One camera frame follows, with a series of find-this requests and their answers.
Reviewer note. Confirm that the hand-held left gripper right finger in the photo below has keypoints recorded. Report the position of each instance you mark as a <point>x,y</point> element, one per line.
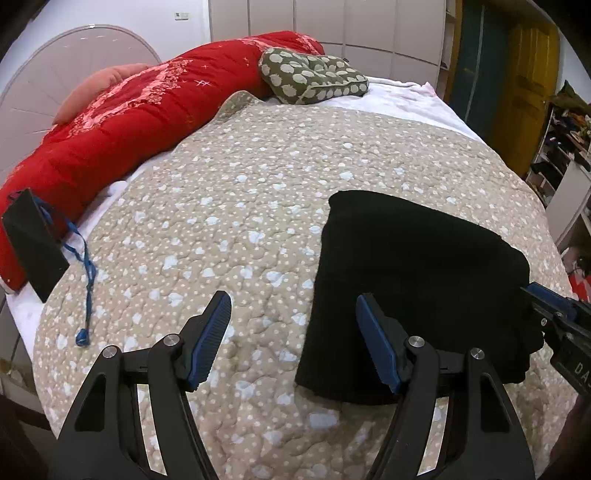
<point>376,346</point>

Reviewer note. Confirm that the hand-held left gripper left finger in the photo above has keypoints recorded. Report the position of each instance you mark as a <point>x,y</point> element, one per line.
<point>210,341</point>

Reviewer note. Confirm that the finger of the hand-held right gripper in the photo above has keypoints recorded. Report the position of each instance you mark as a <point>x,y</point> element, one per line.
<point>554,300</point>
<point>549,318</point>

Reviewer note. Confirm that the black pants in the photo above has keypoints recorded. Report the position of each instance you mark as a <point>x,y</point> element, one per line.
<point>415,267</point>

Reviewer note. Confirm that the person's right forearm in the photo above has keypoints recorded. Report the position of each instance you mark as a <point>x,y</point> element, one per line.
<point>579,443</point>

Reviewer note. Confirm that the red paper bag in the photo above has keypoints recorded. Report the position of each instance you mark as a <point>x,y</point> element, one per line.
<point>582,286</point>

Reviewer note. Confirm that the white shelving unit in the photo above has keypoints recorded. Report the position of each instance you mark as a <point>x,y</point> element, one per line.
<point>572,198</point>

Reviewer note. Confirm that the beige spotted quilted blanket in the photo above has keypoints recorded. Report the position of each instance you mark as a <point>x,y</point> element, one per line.
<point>231,207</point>

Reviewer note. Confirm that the black box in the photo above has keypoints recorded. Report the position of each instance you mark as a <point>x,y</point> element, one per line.
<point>34,244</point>

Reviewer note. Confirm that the cluttered shelf unit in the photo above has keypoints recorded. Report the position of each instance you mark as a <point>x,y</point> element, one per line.
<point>570,99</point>

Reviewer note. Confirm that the yellow wooden door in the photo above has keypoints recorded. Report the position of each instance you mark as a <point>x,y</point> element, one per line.
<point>526,83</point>

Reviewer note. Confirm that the red embroidered quilt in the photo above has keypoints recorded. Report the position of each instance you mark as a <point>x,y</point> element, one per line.
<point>138,120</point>

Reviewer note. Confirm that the white bed sheet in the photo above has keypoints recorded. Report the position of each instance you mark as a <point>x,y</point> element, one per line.
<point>415,106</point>

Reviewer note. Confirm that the pink pillow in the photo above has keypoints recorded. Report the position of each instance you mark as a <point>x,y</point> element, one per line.
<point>92,87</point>

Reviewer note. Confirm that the green spotted cushion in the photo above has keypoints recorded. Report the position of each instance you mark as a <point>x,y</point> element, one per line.
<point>300,76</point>

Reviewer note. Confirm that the round white headboard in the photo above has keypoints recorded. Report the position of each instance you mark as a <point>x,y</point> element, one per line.
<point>46,69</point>

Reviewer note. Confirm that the white wardrobe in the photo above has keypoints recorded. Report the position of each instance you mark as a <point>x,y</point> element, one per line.
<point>346,27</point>

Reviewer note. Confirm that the white wall switch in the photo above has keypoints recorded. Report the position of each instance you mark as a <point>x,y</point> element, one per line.
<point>182,15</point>

